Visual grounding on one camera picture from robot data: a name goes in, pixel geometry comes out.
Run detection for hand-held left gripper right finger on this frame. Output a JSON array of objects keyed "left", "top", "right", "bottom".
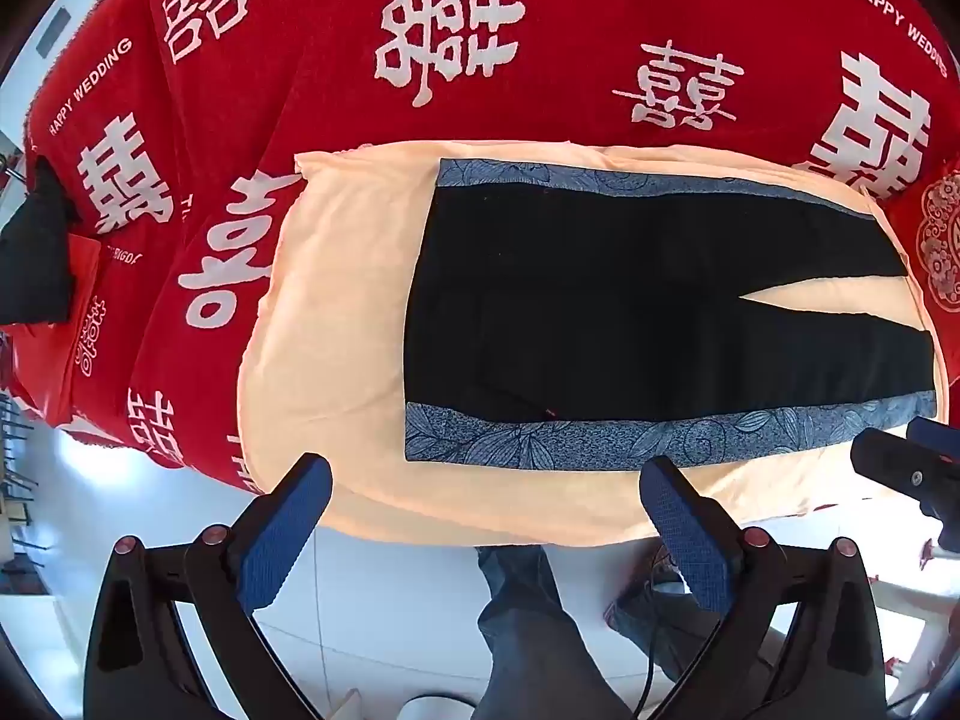
[{"left": 640, "top": 454, "right": 882, "bottom": 720}]

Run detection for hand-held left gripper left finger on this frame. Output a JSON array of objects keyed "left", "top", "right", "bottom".
[{"left": 81, "top": 452, "right": 335, "bottom": 720}]

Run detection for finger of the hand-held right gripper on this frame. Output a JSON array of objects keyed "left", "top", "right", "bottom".
[
  {"left": 850, "top": 427, "right": 960, "bottom": 523},
  {"left": 906, "top": 415, "right": 960, "bottom": 464}
]

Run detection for black pants with floral trim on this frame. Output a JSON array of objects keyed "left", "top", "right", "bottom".
[{"left": 403, "top": 157, "right": 938, "bottom": 467}]

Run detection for person's leg in jeans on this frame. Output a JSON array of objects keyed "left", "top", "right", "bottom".
[
  {"left": 475, "top": 544, "right": 638, "bottom": 720},
  {"left": 604, "top": 538, "right": 725, "bottom": 691}
]

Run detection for peach cloth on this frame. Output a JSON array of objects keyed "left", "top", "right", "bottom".
[{"left": 236, "top": 139, "right": 946, "bottom": 548}]

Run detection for black metal rack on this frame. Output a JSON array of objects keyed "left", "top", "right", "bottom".
[{"left": 0, "top": 386, "right": 42, "bottom": 597}]

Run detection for red printed bag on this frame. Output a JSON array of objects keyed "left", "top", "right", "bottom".
[{"left": 66, "top": 234, "right": 110, "bottom": 398}]

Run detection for dark cloth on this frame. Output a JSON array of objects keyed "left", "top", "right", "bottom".
[{"left": 0, "top": 156, "right": 83, "bottom": 325}]

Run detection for red printed blanket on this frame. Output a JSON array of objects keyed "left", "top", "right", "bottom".
[{"left": 22, "top": 0, "right": 960, "bottom": 496}]

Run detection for black cable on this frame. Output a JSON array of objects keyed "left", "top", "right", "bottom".
[{"left": 634, "top": 574, "right": 680, "bottom": 717}]

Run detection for grey wall panel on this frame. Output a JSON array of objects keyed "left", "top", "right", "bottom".
[{"left": 36, "top": 10, "right": 74, "bottom": 59}]

